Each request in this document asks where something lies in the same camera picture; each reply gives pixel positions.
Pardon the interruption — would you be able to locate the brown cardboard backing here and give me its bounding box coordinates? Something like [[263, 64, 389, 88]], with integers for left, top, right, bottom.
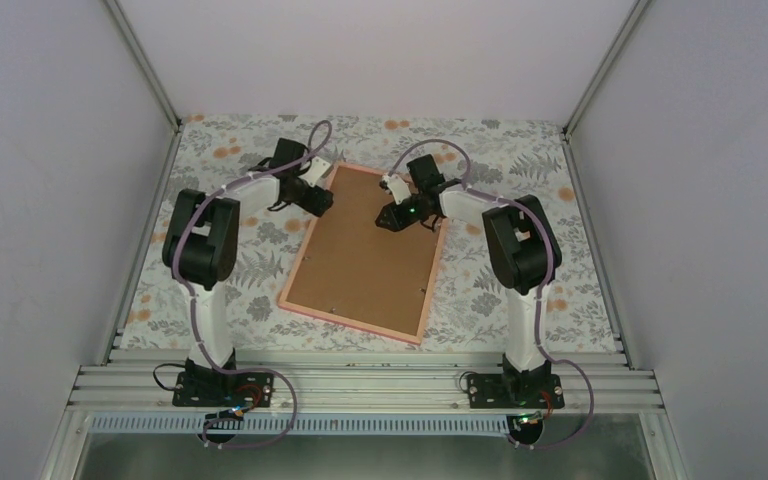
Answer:
[[284, 165, 446, 339]]

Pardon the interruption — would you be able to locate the pink wooden picture frame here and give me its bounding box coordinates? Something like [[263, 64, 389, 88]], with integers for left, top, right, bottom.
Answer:
[[277, 160, 452, 346]]

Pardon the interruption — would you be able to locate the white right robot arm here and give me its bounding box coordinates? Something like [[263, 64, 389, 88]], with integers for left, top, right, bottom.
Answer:
[[375, 155, 562, 407]]

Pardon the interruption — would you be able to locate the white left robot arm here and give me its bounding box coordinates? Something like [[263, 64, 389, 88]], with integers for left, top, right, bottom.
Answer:
[[162, 138, 333, 405]]

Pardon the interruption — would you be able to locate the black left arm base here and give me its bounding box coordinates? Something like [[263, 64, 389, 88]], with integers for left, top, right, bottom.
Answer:
[[172, 360, 275, 409]]

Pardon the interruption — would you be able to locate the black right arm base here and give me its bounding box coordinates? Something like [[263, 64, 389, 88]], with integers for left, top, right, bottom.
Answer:
[[461, 360, 565, 409]]

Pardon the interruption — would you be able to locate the floral patterned tablecloth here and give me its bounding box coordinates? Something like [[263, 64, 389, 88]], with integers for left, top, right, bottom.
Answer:
[[117, 113, 618, 354]]

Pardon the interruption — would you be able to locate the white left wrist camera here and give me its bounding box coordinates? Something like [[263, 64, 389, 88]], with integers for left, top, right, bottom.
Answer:
[[299, 156, 332, 186]]

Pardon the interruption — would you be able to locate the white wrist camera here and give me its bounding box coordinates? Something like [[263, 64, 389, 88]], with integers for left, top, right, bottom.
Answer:
[[299, 156, 332, 186], [379, 174, 412, 205]]

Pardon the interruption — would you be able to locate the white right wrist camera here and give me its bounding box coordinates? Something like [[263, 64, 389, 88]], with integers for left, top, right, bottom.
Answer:
[[379, 174, 412, 205]]

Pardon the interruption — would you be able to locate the aluminium rail base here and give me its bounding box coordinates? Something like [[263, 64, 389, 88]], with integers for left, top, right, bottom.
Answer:
[[42, 348, 686, 479]]

